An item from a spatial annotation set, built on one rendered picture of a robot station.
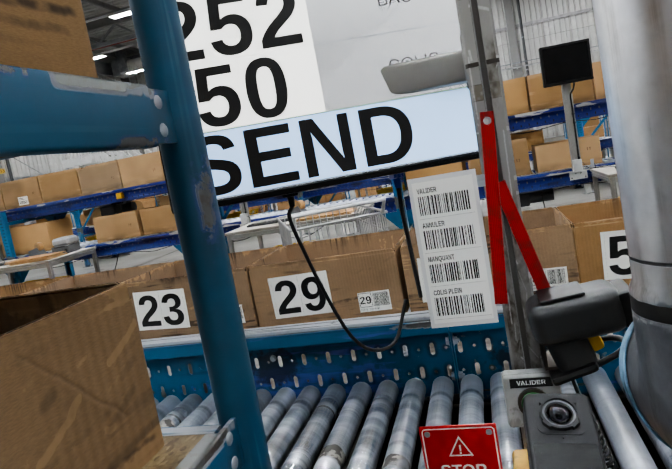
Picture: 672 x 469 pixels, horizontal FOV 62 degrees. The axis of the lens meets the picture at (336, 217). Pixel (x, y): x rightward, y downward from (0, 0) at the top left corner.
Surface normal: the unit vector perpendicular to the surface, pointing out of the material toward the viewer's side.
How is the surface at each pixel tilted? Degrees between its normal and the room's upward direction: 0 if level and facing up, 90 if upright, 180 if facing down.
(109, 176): 85
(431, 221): 90
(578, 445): 28
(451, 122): 86
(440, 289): 90
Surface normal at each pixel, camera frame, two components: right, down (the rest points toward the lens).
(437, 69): -0.14, 0.13
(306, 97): 0.09, 0.02
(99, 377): 0.96, -0.14
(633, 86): -0.91, 0.18
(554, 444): -0.20, -0.81
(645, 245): -0.97, 0.18
